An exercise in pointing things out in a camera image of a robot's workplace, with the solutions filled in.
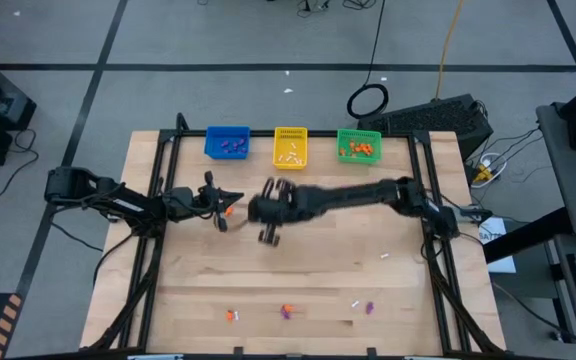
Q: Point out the black desk beam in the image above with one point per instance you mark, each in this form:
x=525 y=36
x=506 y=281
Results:
x=523 y=242

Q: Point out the blue plastic basket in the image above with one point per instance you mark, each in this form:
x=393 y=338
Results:
x=213 y=150

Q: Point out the grey side table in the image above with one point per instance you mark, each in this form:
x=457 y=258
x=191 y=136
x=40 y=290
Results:
x=568 y=190

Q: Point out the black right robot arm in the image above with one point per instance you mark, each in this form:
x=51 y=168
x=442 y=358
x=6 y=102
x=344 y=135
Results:
x=358 y=197

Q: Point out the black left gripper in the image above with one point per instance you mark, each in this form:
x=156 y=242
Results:
x=188 y=202

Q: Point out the yellow power plug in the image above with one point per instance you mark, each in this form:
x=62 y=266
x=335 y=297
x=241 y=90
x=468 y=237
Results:
x=483 y=175

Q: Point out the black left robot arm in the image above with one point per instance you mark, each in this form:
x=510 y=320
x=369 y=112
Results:
x=118 y=202

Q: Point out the white paper sheet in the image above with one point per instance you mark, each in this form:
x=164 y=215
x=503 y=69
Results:
x=493 y=235

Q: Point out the yellow plastic basket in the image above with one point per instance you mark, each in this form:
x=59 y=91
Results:
x=283 y=147

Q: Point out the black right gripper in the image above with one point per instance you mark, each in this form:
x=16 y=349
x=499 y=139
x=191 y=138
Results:
x=283 y=207

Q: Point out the green plastic basket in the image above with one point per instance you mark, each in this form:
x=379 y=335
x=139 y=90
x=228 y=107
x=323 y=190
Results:
x=348 y=137

